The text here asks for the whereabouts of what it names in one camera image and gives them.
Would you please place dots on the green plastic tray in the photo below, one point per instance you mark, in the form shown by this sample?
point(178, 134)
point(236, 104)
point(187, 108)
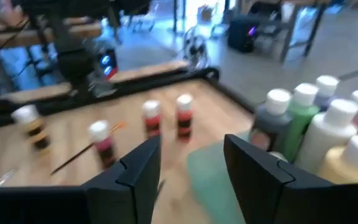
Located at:
point(207, 174)

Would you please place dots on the large green paint bottle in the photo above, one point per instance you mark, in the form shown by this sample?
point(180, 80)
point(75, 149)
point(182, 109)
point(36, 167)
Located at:
point(301, 118)

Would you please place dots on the small red paint bottle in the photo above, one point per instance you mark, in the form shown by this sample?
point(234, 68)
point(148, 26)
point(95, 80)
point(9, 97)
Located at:
point(184, 102)
point(151, 109)

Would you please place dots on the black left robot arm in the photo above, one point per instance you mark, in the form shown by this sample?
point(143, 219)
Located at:
point(73, 62)

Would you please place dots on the small ochre paint bottle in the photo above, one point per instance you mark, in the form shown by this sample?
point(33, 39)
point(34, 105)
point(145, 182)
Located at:
point(26, 113)

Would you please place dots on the neighbouring wooden table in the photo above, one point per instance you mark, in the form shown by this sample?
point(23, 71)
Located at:
point(42, 35)

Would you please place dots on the large pale yellow paint bottle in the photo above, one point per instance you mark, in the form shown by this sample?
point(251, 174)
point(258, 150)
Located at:
point(353, 165)

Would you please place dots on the large white paint bottle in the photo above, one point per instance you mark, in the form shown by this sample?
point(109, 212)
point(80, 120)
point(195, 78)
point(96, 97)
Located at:
point(328, 137)

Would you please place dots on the large lavender paint bottle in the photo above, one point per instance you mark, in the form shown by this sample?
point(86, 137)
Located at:
point(326, 85)

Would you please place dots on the large dark paint bottle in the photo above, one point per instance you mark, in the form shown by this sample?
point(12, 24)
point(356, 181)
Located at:
point(273, 121)

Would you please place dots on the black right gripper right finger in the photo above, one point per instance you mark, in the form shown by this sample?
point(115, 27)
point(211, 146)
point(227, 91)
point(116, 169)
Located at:
point(275, 199)

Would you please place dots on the small magenta paint bottle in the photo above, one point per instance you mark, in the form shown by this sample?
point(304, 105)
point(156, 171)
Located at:
point(99, 130)

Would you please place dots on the black floor fan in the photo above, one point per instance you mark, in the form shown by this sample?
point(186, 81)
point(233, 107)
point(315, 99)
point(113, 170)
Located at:
point(196, 49)

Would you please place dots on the background work table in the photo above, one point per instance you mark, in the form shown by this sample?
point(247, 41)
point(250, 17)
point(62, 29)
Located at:
point(286, 46)

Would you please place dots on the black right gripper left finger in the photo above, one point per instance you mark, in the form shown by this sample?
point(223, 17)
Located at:
point(129, 193)

